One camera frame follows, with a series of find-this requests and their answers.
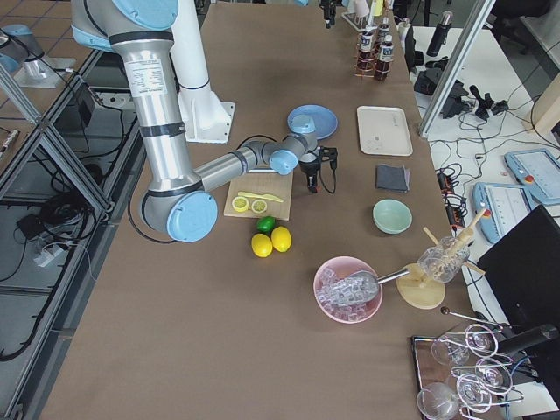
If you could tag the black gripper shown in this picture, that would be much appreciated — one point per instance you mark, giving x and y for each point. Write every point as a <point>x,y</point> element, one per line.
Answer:
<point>326,10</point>
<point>308,168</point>

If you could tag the blue plate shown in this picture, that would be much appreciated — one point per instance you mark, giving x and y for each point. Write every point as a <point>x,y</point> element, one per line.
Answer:
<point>313,119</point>

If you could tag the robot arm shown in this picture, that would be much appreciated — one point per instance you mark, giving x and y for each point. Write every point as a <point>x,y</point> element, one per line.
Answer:
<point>164,61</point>

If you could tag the cup rack with cups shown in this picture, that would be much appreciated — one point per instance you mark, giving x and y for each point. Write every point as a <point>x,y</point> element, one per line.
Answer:
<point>361,14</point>

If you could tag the wooden cutting board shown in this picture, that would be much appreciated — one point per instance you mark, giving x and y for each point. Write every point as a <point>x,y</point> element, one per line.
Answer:
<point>272,188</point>

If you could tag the dark drink bottle middle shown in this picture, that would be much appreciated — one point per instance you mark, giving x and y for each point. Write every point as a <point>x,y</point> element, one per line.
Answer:
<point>364,58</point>

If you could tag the dark drink bottle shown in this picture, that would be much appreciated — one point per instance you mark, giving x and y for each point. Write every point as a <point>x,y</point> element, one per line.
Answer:
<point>383,29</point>
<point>364,58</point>
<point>384,59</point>

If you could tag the steel muddler black tip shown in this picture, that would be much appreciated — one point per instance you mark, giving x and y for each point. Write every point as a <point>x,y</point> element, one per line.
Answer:
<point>263,170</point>

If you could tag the dark drink bottle top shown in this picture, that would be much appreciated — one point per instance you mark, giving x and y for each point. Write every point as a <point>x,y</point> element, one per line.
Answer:
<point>383,29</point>

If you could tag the lemon slice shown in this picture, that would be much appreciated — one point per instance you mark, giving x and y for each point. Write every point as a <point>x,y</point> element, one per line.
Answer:
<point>259,206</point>

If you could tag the green lime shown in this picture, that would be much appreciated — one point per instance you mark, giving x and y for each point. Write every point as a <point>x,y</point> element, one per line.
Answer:
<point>266,224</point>

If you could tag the yellow lemon lower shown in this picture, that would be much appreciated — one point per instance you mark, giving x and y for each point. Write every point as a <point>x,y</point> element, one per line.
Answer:
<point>281,239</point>

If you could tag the yellow lemon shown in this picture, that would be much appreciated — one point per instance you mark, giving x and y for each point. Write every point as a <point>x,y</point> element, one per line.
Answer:
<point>261,245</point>
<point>281,239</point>

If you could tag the yellow plastic knife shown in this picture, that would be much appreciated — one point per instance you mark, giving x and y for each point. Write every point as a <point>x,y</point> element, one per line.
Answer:
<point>265,196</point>

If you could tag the grey folded cloth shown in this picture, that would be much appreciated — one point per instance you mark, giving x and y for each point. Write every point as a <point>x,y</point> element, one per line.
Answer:
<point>392,178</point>

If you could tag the dark drink bottle right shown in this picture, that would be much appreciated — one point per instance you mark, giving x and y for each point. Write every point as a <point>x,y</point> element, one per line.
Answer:
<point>384,59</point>

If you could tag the lemon half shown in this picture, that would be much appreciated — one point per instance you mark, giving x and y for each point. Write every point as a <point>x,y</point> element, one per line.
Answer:
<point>240,204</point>

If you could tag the yellow lemon upper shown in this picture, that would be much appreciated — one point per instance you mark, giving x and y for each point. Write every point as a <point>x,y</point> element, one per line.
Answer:
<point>261,245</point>

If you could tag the cream rabbit tray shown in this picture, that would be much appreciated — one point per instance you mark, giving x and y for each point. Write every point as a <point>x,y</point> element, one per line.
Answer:
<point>383,131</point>

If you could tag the green bowl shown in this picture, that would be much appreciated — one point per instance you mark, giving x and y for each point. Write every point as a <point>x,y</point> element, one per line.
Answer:
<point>391,216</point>

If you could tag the pink bowl of ice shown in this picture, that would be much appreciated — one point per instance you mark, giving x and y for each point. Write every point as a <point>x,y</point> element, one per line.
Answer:
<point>341,298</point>

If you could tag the black thermos bottle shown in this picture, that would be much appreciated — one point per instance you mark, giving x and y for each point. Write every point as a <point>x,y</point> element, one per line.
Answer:
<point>440,34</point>

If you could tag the metal ice scoop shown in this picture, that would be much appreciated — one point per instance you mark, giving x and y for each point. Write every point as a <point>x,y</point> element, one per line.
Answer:
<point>372,280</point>

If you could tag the wooden glass stand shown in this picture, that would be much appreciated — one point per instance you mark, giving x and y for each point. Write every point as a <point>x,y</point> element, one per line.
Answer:
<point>422,292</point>

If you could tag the glass on stand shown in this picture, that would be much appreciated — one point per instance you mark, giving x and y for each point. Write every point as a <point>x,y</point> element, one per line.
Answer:
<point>443,262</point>

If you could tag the teach pendant near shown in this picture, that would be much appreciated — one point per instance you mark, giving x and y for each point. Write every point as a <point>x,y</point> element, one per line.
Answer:
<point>508,204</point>

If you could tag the teach pendant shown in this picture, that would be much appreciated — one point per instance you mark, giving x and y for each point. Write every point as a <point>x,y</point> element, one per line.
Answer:
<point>508,204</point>
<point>538,170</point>

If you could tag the teach pendant far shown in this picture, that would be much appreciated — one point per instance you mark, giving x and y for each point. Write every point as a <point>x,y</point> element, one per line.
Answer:
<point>538,170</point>

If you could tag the black monitor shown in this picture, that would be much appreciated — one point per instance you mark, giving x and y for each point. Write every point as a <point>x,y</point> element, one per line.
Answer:
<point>522,269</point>

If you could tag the wine glass rack tray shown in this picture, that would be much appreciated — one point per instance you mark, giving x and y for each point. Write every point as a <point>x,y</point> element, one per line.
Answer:
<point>462,374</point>

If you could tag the copper wire bottle rack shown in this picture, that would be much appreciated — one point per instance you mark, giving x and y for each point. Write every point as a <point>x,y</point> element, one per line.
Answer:
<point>375,53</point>

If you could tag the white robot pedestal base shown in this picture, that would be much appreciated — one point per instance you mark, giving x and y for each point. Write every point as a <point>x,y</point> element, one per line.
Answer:
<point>207,119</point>

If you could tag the aluminium frame post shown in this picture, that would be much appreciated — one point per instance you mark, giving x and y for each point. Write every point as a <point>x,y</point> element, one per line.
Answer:
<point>473,25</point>

